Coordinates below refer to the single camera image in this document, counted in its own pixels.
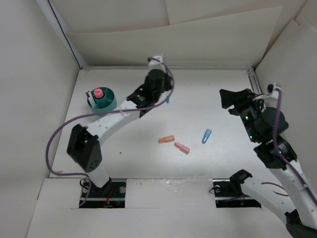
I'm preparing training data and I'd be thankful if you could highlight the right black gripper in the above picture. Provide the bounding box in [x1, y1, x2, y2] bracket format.
[218, 88, 264, 141]

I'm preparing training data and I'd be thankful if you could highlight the pink capped glue stick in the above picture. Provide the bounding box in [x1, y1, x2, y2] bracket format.
[94, 88, 105, 100]

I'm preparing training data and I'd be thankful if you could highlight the white pen red cap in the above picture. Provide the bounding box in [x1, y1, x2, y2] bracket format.
[88, 97, 96, 108]

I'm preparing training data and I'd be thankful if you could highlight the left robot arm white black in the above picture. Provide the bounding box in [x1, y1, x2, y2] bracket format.
[66, 69, 173, 197]

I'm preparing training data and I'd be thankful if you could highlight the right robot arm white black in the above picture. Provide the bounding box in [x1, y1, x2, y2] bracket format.
[219, 84, 317, 238]

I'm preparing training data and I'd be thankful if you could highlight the blue highlighter marker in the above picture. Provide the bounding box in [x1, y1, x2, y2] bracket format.
[202, 129, 212, 144]

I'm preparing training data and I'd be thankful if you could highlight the teal round compartment organizer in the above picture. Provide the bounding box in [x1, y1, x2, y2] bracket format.
[87, 87, 117, 113]

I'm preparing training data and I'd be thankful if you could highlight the orange highlighter marker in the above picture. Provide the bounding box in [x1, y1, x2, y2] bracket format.
[158, 135, 175, 144]

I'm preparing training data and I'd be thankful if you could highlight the pink highlighter marker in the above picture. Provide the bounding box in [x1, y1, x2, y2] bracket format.
[174, 142, 190, 154]

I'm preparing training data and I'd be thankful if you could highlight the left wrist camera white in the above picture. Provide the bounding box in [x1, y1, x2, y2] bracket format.
[147, 54, 164, 69]

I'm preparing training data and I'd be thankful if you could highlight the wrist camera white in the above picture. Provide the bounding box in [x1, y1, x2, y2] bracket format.
[253, 83, 281, 101]
[147, 54, 164, 69]

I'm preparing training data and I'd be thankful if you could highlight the aluminium rail right side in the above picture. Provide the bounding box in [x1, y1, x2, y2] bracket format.
[247, 67, 263, 95]

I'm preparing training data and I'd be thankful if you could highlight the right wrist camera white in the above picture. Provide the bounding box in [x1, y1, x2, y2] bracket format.
[253, 83, 281, 101]

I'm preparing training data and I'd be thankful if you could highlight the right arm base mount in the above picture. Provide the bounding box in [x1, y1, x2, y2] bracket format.
[209, 170, 262, 208]

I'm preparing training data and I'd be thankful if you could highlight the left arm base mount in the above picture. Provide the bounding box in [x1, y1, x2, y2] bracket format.
[79, 178, 127, 209]

